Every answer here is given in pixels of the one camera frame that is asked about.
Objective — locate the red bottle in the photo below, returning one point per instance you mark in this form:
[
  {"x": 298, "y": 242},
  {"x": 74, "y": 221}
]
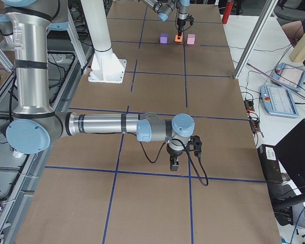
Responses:
[{"x": 227, "y": 11}]

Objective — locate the far blue teach pendant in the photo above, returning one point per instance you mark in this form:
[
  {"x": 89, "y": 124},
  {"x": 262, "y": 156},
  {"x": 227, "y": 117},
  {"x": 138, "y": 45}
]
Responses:
[{"x": 290, "y": 75}]

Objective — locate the black computer box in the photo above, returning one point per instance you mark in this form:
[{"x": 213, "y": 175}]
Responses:
[{"x": 269, "y": 164}]

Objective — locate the black laptop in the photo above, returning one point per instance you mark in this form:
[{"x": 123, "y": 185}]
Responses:
[{"x": 290, "y": 151}]

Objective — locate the orange foam block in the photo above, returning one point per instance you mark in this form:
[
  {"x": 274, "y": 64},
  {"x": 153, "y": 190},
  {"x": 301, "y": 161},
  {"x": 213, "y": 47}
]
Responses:
[{"x": 178, "y": 38}]

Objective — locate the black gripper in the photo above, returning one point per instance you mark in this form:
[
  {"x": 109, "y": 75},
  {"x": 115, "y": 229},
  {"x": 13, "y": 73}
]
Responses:
[
  {"x": 174, "y": 153},
  {"x": 181, "y": 22}
]

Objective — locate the blue teach pendant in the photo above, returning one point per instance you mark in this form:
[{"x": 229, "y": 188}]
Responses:
[
  {"x": 290, "y": 75},
  {"x": 278, "y": 101}
]

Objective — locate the brown paper table cover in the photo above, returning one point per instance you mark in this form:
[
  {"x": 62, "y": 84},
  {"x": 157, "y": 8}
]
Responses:
[{"x": 103, "y": 189}]

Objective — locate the pink foam block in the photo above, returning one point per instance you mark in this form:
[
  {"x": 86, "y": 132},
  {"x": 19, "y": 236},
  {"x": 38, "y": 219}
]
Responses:
[{"x": 191, "y": 39}]

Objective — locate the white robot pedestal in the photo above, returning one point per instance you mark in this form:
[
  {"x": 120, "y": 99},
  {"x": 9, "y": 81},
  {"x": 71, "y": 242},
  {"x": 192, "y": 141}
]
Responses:
[{"x": 106, "y": 67}]

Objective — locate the orange black adapter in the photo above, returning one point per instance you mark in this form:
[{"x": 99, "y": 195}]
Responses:
[{"x": 249, "y": 105}]

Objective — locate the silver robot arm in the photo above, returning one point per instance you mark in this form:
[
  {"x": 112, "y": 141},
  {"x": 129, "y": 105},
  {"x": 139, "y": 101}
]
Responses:
[
  {"x": 35, "y": 123},
  {"x": 164, "y": 11}
]

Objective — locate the aluminium frame post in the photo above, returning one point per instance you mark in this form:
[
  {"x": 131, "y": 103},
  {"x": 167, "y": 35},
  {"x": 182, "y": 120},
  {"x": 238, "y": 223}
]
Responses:
[{"x": 259, "y": 26}]

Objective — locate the purple foam block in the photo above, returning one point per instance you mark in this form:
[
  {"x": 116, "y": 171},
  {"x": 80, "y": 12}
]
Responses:
[{"x": 163, "y": 38}]

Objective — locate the near blue teach pendant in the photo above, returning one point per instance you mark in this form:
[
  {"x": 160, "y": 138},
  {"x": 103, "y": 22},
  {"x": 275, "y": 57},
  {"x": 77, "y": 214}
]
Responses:
[{"x": 278, "y": 101}]

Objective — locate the wrist black camera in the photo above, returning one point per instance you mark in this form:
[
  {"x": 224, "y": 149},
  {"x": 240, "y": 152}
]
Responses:
[
  {"x": 194, "y": 145},
  {"x": 190, "y": 19}
]

